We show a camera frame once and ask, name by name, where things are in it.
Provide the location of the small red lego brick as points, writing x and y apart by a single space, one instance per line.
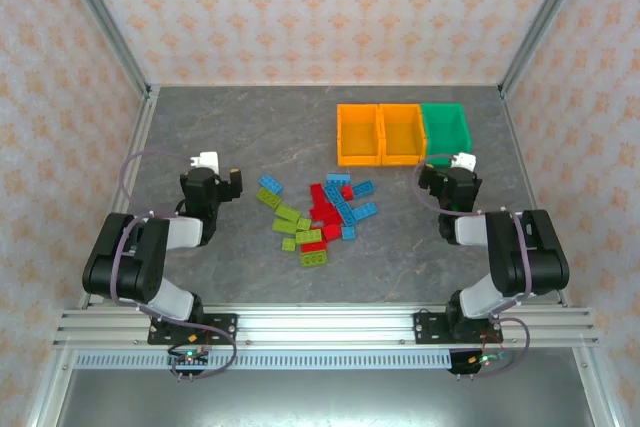
347 192

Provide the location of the green plastic bin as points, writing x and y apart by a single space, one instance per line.
442 137

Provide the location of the orange plastic bin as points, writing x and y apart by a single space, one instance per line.
357 134
402 134

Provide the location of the small blue lego brick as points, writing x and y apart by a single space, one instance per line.
348 233

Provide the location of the small circuit board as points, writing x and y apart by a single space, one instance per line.
472 361
190 359

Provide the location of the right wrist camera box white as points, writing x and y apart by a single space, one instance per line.
465 161

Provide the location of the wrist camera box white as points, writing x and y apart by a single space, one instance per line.
465 161
208 160

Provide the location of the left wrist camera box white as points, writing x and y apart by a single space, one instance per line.
208 160

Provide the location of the aluminium side rail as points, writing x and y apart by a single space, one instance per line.
516 137
139 137

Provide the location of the wide aluminium mounting rail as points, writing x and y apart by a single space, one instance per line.
325 327

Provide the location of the aluminium frame post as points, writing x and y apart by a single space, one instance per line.
539 27
111 27

